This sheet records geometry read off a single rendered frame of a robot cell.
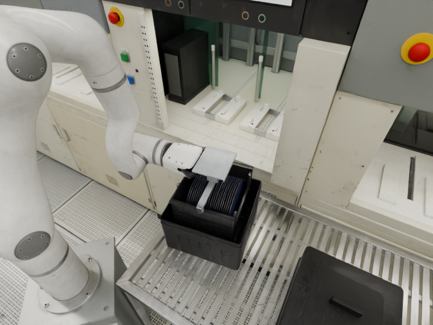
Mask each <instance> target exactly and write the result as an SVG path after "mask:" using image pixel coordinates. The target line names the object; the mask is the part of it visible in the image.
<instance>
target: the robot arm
mask: <svg viewBox="0 0 433 325"><path fill-rule="evenodd" d="M52 63H65V64H76V65H77V66H78V67H79V68H80V70H81V72H82V74H83V76H84V77H85V79H86V80H87V82H88V84H89V85H90V87H91V89H92V90H93V92H94V94H95V95H96V97H97V98H98V100H99V102H100V103H101V105H102V107H103V108H104V110H105V112H106V113H107V115H108V123H107V127H106V136H105V146H106V152H107V154H108V157H109V159H110V161H111V163H112V165H113V166H114V167H115V169H116V170H117V171H118V173H119V174H120V175H121V176H122V177H123V178H125V179H128V180H135V179H136V178H138V177H139V176H140V174H141V173H142V171H143V170H144V169H145V167H146V165H147V164H156V165H158V166H163V167H164V168H166V169H167V170H169V171H171V172H174V173H177V174H179V175H182V176H184V177H187V178H188V179H191V178H192V177H194V176H197V175H201V174H198V173H193V172H192V170H193V168H194V167H195V165H196V163H197V161H198V160H199V158H200V156H201V155H202V152H203V151H204V150H205V148H206V147H199V146H194V145H190V144H183V143H171V141H167V140H164V139H159V138H156V137H152V136H148V135H144V134H140V133H135V129H136V126H137V123H138V121H139V117H140V107H139V104H138V102H137V99H136V97H135V94H134V93H133V90H132V88H131V85H130V83H129V81H128V78H127V76H126V74H125V71H124V69H123V67H122V65H121V63H120V60H119V58H118V56H117V53H116V51H115V49H114V47H113V45H112V43H111V40H110V38H109V36H108V34H107V33H106V31H105V29H104V28H103V27H102V26H101V25H100V24H99V23H98V22H97V21H96V20H94V18H92V17H90V16H88V15H85V14H81V13H78V12H68V11H58V10H41V9H36V8H26V7H20V6H8V5H0V257H2V258H3V259H6V260H8V261H13V262H14V263H15V264H16V265H17V266H18V267H19V268H20V269H21V270H22V271H23V272H25V273H26V274H27V276H29V277H30V278H31V279H32V280H33V281H35V282H36V283H37V284H38V285H39V289H38V300H39V303H40V305H41V306H42V307H43V308H44V309H45V310H46V311H49V312H50V313H54V314H63V313H69V312H71V311H74V310H76V309H77V308H80V307H81V306H82V305H84V304H85V303H86V302H87V301H88V300H89V299H90V298H91V297H92V296H93V294H94V293H95V291H96V290H97V287H98V285H99V283H100V279H101V269H100V267H99V265H98V263H97V261H96V260H95V259H94V258H93V257H90V256H89V255H84V254H76V253H75V252H74V251H73V250H72V248H71V247H70V245H69V244H68V243H67V242H66V240H65V239H64V237H63V236H62V235H61V234H60V232H59V231H58V230H57V228H56V227H55V224H54V219H53V214H52V209H51V207H50V203H49V200H48V196H47V194H46V190H45V188H44V184H43V180H42V178H41V173H40V170H39V165H38V161H37V149H36V122H37V116H38V113H39V110H40V107H41V105H42V104H43V102H44V100H45V99H46V97H47V95H48V94H49V91H50V88H51V85H52Z"/></svg>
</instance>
